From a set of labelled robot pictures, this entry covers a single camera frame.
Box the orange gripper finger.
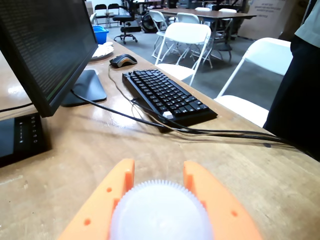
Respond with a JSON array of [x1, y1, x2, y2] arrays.
[[183, 160, 263, 240], [57, 158, 136, 240]]

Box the plate with crumpled foil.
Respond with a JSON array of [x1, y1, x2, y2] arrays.
[[89, 41, 115, 61]]

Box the black office swivel chair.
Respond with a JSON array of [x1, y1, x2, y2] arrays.
[[112, 14, 141, 46]]

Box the black and silver mouse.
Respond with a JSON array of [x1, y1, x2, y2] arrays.
[[109, 53, 138, 69]]

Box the thin black cable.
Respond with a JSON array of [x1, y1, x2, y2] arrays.
[[0, 101, 34, 114]]

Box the black monitor stand dock base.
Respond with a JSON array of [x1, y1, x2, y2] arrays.
[[0, 112, 53, 169]]

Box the black floor fan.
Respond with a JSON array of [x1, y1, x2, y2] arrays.
[[140, 10, 161, 34]]

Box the clear water bottle white cap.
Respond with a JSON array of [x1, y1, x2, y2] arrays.
[[108, 179, 215, 240]]

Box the blue plastic bin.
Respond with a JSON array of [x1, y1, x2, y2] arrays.
[[92, 25, 110, 46]]

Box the black computer monitor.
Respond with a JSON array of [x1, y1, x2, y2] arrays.
[[0, 0, 99, 119]]

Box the black folding chair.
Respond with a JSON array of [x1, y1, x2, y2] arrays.
[[93, 3, 121, 29]]

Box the large cardboard box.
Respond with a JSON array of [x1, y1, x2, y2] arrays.
[[236, 0, 311, 41]]

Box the long black monitor cable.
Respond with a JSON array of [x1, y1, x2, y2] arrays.
[[70, 89, 305, 151]]

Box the white folding chair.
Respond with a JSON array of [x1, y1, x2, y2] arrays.
[[213, 37, 294, 129], [148, 9, 176, 62], [154, 22, 213, 86]]

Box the flat black monitor foot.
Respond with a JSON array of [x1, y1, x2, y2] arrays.
[[60, 69, 108, 108]]

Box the person in black trousers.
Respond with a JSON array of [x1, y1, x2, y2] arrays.
[[263, 0, 320, 162]]

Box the long brown table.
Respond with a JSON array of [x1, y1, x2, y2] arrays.
[[156, 7, 258, 52]]

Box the black computer keyboard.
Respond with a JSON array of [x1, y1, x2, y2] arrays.
[[121, 68, 219, 127]]

